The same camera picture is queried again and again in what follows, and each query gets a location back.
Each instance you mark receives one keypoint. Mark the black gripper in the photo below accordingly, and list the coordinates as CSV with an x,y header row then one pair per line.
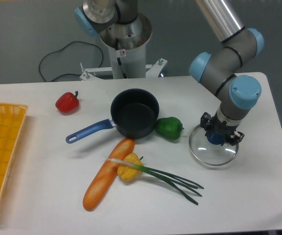
x,y
217,128

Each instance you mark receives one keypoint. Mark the glass lid blue knob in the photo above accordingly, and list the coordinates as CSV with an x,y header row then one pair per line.
x,y
209,149

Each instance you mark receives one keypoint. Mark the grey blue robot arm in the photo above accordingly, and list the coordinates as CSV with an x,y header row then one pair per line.
x,y
217,73

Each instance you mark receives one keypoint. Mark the green bell pepper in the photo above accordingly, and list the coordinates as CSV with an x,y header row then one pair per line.
x,y
169,128

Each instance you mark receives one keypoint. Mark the green spring onion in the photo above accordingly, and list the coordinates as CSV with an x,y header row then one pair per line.
x,y
171,179

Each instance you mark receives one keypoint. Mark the yellow bell pepper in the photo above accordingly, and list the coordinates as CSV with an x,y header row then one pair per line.
x,y
126,173

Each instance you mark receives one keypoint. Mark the orange baguette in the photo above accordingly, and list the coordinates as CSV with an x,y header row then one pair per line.
x,y
106,175

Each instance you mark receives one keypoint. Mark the red bell pepper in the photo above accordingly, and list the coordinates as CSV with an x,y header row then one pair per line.
x,y
68,102

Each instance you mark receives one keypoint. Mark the black saucepan blue handle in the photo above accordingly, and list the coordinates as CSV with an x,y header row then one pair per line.
x,y
134,113

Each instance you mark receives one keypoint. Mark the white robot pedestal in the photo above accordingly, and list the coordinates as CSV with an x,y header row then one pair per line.
x,y
126,45

